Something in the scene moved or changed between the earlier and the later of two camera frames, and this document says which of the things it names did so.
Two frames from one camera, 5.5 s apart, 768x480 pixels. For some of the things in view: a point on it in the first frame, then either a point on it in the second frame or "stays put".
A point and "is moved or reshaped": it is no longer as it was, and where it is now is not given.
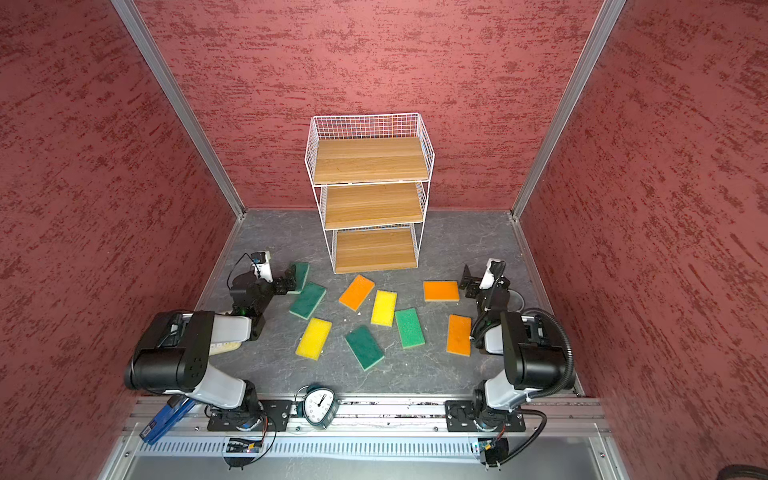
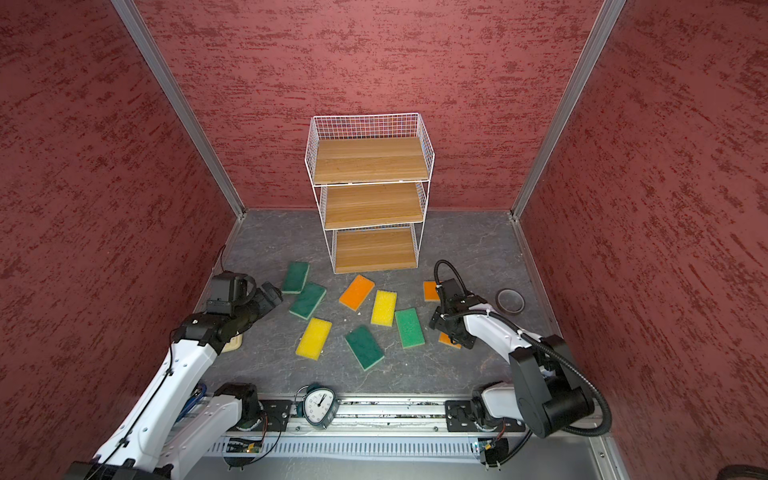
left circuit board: x=243 y=446 stays put
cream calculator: x=223 y=347 stays put
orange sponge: x=459 y=332 is moved or reshaped
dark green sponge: x=364 y=346 stays put
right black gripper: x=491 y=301 → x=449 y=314
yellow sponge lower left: x=314 y=338 stays put
